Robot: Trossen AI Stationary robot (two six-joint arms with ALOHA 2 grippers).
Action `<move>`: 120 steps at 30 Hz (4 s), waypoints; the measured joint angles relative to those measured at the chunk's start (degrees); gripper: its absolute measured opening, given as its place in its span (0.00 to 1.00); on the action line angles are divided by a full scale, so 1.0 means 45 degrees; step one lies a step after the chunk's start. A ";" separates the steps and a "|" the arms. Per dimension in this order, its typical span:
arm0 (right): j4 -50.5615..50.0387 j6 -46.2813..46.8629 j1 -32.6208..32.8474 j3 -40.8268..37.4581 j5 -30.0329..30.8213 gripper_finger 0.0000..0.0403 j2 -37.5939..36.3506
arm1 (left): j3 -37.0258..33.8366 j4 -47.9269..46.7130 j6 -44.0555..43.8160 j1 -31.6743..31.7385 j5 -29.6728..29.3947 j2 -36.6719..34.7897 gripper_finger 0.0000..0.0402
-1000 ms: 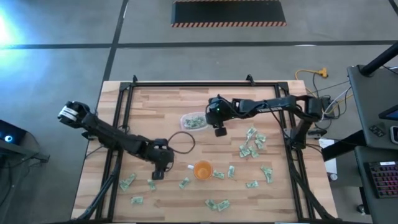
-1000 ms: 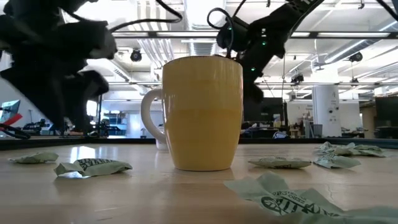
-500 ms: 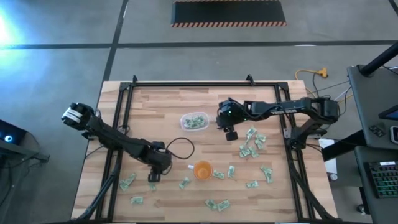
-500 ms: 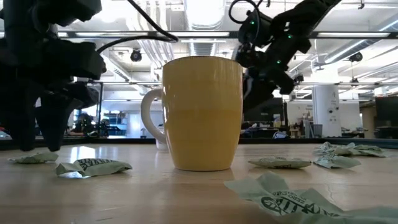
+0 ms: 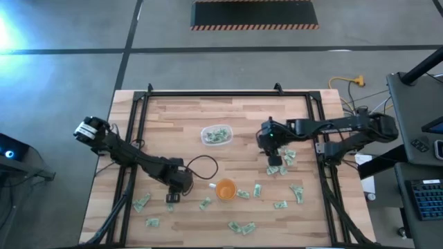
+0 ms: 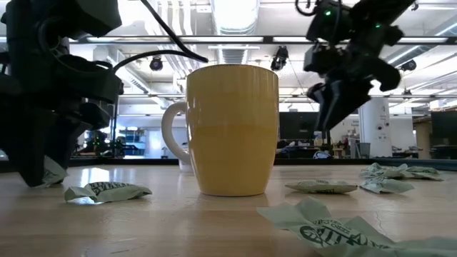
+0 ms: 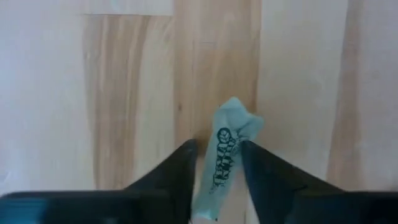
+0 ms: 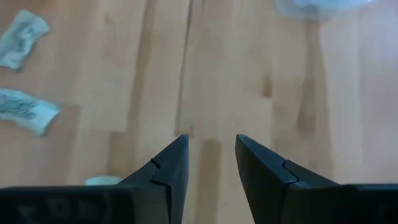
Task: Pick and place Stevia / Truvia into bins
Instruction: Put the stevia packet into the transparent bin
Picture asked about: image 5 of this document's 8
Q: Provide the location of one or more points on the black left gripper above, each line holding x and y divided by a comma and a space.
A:
173, 198

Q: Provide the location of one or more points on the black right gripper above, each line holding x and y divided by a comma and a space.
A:
275, 160

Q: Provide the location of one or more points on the green sweetener packet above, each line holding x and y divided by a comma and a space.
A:
205, 203
235, 227
280, 204
284, 149
296, 188
137, 207
145, 199
152, 222
170, 207
299, 197
290, 153
243, 194
257, 190
283, 170
272, 169
248, 228
288, 159

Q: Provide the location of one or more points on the yellow ceramic mug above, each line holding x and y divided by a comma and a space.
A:
225, 189

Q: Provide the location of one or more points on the clear plastic container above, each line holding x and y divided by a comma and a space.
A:
204, 135

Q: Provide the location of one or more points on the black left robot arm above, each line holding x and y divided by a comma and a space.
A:
138, 160

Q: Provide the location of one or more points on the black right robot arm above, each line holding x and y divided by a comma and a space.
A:
328, 126

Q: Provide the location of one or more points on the small white round cap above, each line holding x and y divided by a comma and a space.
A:
371, 196

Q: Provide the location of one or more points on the black desk leg bar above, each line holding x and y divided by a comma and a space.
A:
380, 162

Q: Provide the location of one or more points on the small black remote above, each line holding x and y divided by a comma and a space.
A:
419, 145

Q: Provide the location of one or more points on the caster wheel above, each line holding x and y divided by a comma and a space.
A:
401, 232

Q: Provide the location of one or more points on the black hazard-striped floor mat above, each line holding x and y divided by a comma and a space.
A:
254, 14

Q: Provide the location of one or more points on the black backlit keyboard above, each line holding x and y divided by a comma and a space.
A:
427, 200

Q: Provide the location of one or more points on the dark tablet screen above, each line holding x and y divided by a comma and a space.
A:
436, 127

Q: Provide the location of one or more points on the black box with blue light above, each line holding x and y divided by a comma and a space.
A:
14, 148

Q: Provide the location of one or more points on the dark grey desk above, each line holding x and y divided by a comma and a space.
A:
425, 235

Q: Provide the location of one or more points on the black pole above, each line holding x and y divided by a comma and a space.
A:
422, 65

